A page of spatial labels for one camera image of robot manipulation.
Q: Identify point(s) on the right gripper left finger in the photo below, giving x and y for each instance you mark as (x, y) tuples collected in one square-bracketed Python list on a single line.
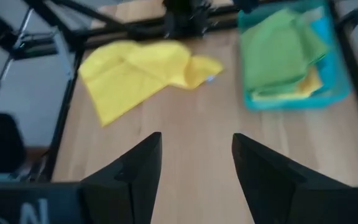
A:
[(129, 189)]

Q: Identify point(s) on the translucent teal plastic bin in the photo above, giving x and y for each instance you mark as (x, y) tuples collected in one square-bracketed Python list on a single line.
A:
[(337, 93)]

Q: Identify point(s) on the black aluminium table frame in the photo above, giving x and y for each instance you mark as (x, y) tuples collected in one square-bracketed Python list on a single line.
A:
[(64, 102)]

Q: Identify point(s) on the green microfiber towel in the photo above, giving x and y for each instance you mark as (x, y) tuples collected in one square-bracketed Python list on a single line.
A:
[(275, 53)]

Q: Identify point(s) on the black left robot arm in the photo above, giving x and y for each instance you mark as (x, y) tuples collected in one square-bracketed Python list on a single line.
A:
[(186, 17)]

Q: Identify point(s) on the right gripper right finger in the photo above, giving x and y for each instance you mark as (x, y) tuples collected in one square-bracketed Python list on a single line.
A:
[(275, 189)]

